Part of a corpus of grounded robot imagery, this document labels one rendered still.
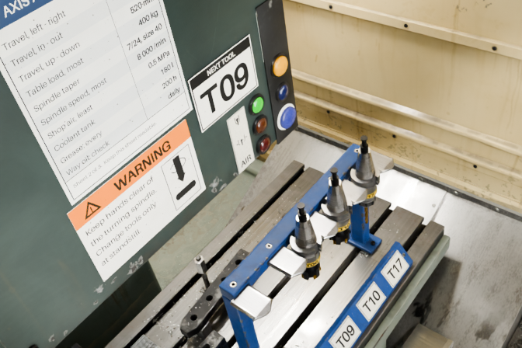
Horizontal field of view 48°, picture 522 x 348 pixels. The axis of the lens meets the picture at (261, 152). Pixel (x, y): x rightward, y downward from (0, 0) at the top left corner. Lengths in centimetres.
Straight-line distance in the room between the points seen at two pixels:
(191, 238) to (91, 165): 155
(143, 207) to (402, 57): 107
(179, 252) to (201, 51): 150
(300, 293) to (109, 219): 95
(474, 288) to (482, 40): 66
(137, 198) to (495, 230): 127
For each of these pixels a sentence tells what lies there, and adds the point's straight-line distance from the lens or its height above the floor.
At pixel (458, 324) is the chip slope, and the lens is 167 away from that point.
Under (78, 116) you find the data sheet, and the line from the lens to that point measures 53.
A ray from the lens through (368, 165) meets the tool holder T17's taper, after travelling 125.
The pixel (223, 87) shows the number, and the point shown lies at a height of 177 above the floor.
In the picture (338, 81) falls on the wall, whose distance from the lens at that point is 175.
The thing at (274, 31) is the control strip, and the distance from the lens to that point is 69.
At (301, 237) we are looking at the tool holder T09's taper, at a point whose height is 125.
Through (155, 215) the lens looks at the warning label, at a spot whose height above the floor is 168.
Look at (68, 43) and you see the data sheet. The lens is 50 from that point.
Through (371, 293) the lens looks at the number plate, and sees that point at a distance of 143.
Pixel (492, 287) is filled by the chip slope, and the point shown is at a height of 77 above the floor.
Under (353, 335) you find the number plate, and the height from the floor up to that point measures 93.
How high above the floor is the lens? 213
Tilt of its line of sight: 42 degrees down
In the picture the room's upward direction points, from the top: 11 degrees counter-clockwise
